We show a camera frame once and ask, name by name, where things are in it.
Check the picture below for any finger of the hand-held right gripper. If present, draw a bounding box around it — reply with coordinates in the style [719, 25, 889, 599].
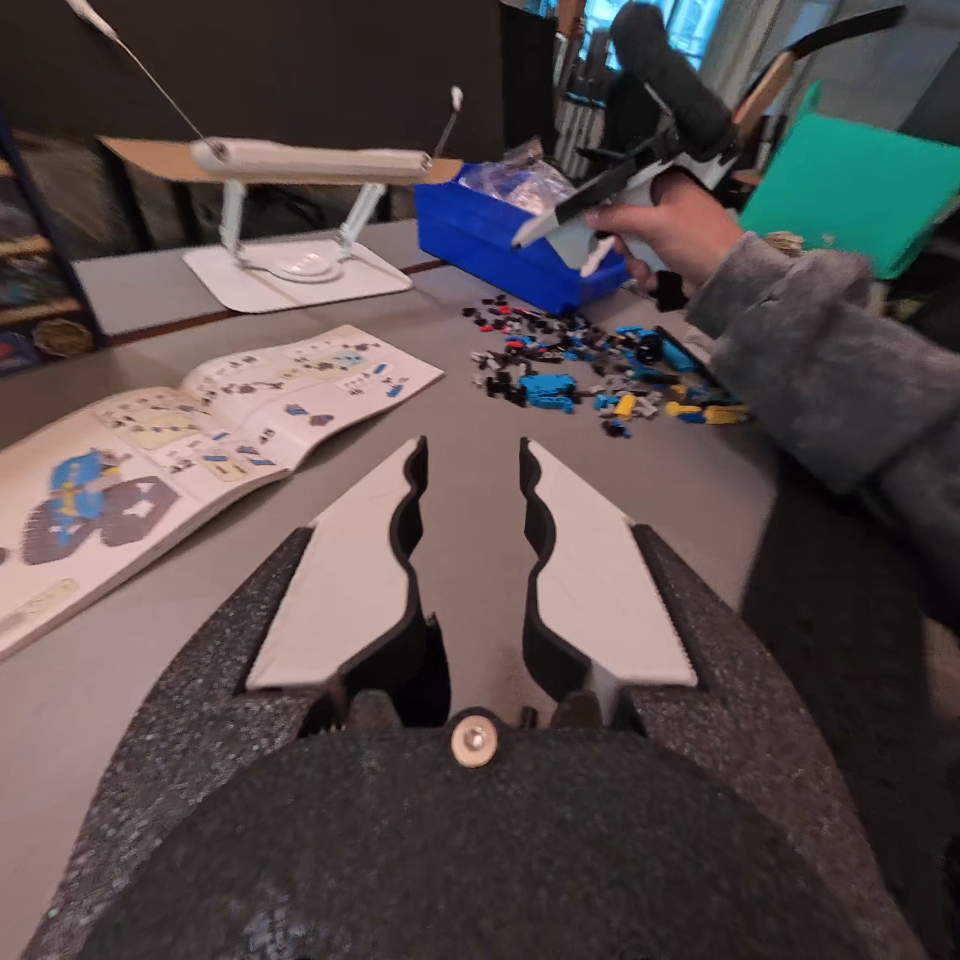
[510, 159, 657, 252]
[543, 216, 612, 275]

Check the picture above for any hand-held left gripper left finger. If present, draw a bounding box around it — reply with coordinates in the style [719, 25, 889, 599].
[244, 437, 430, 723]

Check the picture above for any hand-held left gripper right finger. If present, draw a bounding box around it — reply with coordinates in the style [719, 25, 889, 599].
[519, 438, 700, 723]

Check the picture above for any person's right forearm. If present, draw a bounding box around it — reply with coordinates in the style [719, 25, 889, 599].
[686, 232, 960, 624]

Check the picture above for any grey desk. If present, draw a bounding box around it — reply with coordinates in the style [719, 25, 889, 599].
[0, 217, 781, 960]

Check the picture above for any person's right hand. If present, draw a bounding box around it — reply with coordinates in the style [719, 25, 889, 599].
[583, 169, 745, 299]

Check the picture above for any blue storage bin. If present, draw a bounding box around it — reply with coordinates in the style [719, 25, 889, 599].
[414, 161, 631, 316]

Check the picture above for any large window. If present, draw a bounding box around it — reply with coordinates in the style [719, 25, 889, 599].
[585, 0, 725, 69]

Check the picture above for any clear plastic packaging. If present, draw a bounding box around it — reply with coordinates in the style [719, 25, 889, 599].
[457, 135, 579, 219]

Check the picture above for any pile of building pieces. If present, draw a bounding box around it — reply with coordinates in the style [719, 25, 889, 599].
[461, 294, 751, 440]

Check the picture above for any blue panel piece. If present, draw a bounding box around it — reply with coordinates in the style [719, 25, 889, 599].
[519, 373, 579, 414]

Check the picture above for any teal plastic object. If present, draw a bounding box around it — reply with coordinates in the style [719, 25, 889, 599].
[738, 82, 960, 282]

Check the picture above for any instruction booklet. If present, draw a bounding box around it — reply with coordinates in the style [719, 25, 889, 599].
[0, 324, 446, 661]

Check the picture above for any white laptop stand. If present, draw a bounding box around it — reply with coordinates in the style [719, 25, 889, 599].
[63, 0, 466, 315]

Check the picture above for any black partition panel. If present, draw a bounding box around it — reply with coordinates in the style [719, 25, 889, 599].
[0, 0, 504, 241]

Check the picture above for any dark blue toy set box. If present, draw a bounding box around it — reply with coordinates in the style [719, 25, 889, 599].
[0, 97, 106, 376]

